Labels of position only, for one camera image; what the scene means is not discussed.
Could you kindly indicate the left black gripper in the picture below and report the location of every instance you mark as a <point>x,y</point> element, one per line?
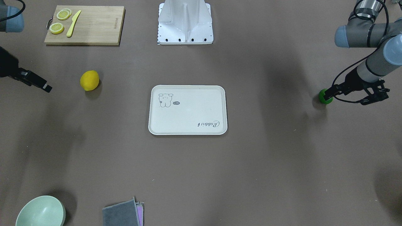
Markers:
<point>351,79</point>

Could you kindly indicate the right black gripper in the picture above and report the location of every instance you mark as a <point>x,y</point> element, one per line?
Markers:
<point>8,66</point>

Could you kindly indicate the green lime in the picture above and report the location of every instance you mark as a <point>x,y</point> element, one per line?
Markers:
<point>322,99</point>

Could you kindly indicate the yellow lemon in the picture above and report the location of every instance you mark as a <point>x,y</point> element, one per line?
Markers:
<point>89,80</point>

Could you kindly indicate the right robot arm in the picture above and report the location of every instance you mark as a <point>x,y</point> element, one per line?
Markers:
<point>12,20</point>

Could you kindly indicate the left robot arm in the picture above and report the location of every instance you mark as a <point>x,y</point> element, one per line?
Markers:
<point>368,27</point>

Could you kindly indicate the white rabbit print tray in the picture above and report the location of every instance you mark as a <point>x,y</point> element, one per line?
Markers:
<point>187,110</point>

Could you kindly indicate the lemon slice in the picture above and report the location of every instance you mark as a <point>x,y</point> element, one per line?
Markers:
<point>64,14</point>
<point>56,28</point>

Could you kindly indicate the yellow plastic knife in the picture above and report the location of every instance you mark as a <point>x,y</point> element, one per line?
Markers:
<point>72,26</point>

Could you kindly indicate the wooden cutting board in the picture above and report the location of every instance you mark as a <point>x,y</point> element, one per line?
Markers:
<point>95,26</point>

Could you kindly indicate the mint green bowl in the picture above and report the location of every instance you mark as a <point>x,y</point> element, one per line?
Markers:
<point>42,211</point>

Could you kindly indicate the grey folded cloth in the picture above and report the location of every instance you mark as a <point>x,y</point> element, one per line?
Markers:
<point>128,213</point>

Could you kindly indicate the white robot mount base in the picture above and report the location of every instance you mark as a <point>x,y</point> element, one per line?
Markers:
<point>185,22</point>

